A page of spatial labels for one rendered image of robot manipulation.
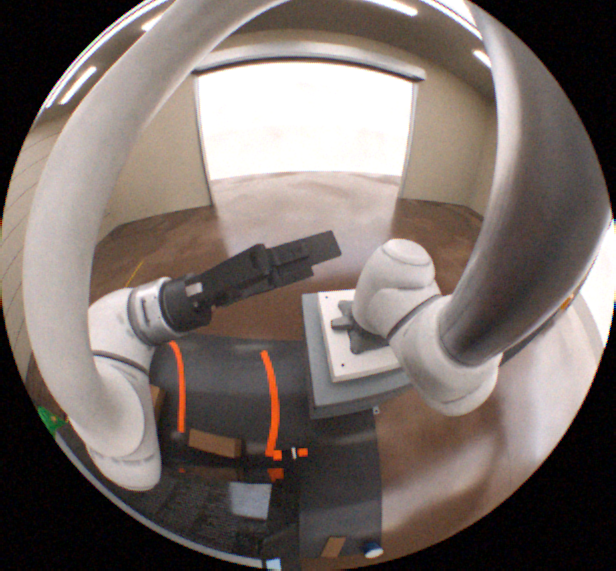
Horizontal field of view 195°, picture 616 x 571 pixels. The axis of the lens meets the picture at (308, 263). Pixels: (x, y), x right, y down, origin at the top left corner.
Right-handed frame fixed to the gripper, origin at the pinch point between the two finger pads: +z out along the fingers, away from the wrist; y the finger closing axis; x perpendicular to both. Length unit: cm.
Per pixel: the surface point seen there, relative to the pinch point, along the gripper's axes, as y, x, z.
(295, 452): -66, -92, -31
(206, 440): -68, -69, -78
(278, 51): -69, 399, 106
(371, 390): -18.1, -35.8, 7.8
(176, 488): -12, -53, -64
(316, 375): -24.1, -26.8, -3.8
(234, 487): -19, -58, -44
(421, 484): -30, -151, 25
